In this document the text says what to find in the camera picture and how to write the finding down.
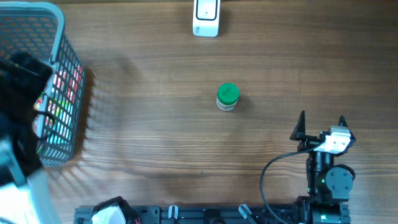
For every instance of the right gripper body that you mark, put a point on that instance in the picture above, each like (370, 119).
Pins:
(310, 142)

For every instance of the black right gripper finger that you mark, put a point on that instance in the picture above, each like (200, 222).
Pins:
(299, 132)
(342, 122)

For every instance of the green lid jar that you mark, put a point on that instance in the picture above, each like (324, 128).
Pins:
(227, 96)

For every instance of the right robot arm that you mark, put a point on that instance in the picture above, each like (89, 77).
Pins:
(329, 184)

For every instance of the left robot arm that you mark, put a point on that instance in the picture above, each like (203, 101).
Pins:
(25, 194)

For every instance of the white barcode scanner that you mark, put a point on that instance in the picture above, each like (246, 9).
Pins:
(206, 18)

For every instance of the grey plastic basket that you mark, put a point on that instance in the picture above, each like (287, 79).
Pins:
(38, 28)

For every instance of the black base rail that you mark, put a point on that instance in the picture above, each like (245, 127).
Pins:
(199, 214)

